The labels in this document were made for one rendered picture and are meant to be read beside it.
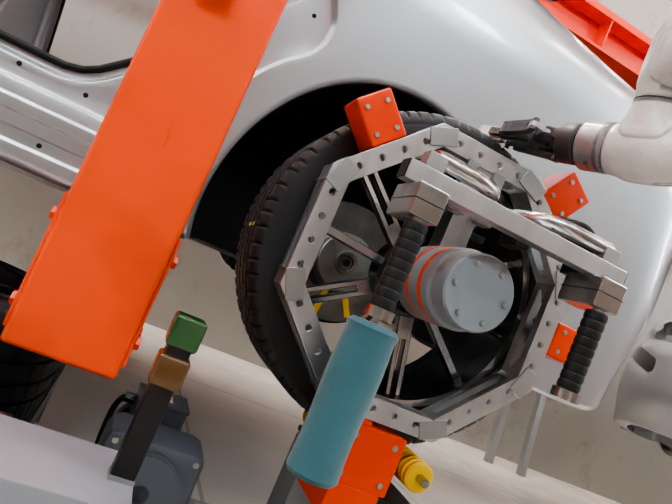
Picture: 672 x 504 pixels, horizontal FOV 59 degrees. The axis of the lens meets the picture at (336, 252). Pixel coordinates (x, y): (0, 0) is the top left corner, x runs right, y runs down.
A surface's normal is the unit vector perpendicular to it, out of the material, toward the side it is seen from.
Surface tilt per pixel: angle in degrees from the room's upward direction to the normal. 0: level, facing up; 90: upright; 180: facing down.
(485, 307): 90
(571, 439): 90
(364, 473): 90
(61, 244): 90
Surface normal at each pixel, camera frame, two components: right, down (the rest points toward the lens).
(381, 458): 0.29, 0.04
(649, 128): -0.67, -0.26
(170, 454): 0.42, -0.31
